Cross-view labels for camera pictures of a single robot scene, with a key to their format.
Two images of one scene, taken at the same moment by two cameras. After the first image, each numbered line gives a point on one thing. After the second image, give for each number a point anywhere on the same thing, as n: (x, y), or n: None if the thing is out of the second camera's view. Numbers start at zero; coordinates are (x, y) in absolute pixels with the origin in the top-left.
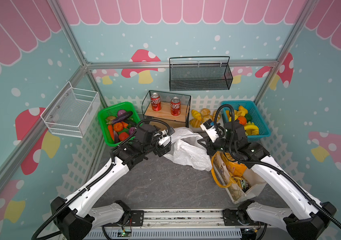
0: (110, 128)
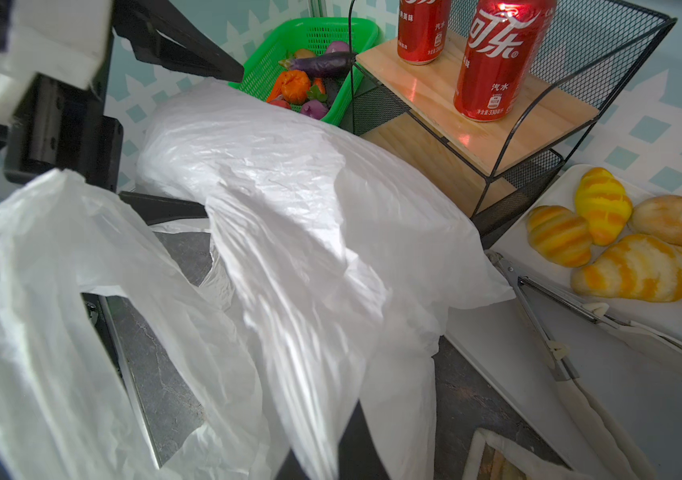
0: (276, 89)
